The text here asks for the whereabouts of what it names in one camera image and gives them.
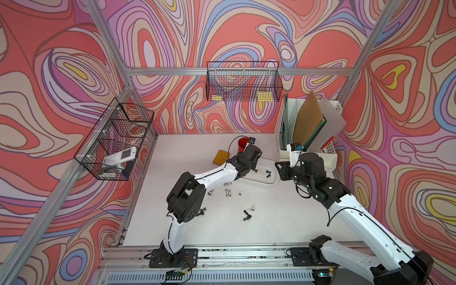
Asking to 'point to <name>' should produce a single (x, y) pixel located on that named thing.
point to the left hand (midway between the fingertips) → (251, 155)
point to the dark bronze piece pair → (202, 212)
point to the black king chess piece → (249, 216)
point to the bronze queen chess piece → (256, 170)
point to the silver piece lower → (209, 193)
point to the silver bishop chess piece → (227, 194)
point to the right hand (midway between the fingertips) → (278, 168)
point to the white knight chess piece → (253, 208)
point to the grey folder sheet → (335, 122)
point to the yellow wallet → (220, 157)
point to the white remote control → (120, 157)
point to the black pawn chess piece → (269, 175)
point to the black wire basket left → (109, 151)
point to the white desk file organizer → (329, 152)
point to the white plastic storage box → (265, 172)
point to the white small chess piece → (240, 193)
